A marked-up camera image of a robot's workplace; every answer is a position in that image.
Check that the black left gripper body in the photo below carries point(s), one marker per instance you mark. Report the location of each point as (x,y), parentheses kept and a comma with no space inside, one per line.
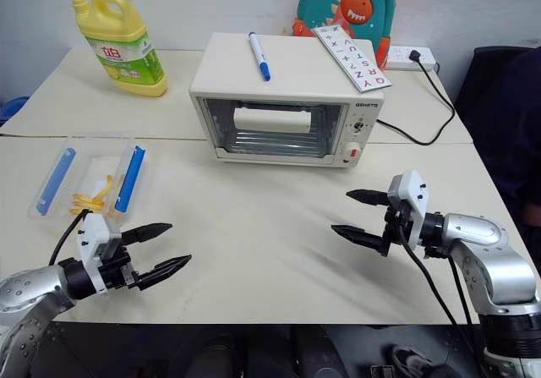
(113,270)

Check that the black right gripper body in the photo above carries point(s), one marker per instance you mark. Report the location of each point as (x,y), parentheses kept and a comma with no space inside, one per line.
(395,226)

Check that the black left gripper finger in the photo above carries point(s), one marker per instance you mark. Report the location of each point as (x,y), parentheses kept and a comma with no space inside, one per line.
(148,230)
(167,268)

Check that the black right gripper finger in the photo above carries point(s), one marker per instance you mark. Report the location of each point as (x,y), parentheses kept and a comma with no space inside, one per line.
(367,197)
(359,236)

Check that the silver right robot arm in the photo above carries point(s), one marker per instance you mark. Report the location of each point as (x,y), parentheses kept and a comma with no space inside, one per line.
(494,259)

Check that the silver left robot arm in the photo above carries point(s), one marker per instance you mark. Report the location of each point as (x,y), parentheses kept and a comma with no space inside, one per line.
(29,289)

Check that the clear plastic tray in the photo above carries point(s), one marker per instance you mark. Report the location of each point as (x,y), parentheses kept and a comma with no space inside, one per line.
(95,162)

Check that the cream toaster oven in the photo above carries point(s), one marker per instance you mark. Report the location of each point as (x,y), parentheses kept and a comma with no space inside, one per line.
(279,65)

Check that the blue container clip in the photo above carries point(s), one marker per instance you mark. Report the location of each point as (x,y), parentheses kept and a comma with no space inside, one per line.
(130,179)
(55,181)

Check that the yellow french fry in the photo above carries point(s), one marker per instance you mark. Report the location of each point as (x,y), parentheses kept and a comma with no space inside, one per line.
(86,197)
(86,204)
(105,187)
(75,213)

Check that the grey sneaker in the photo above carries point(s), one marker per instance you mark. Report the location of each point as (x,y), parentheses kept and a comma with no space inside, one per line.
(416,361)

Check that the white letter card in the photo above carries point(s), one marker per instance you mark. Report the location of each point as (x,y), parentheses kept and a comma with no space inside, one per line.
(355,56)

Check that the white power strip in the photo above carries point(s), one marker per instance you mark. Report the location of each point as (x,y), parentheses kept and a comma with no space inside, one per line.
(399,58)

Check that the black power plug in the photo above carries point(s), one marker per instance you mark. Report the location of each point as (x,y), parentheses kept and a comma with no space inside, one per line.
(415,55)

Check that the person in dark clothes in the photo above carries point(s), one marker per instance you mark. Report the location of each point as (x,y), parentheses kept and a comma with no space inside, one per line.
(524,120)

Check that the yellow detergent bottle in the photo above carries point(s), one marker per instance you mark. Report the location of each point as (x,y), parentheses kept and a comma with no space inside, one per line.
(122,56)

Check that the blue and white marker pen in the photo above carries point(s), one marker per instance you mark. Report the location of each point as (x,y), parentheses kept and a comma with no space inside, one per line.
(260,56)

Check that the blue plastic basin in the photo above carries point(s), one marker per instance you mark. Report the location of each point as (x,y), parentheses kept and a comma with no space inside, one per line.
(10,109)

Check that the teal dinosaur backpack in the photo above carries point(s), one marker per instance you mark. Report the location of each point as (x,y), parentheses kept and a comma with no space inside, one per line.
(321,1)

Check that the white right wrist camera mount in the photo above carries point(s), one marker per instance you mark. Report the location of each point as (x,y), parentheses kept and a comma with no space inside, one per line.
(412,192)

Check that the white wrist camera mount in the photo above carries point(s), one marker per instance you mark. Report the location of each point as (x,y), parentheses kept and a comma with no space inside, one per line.
(412,192)
(95,234)

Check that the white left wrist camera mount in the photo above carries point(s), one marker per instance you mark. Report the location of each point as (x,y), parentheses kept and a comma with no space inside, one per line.
(95,234)

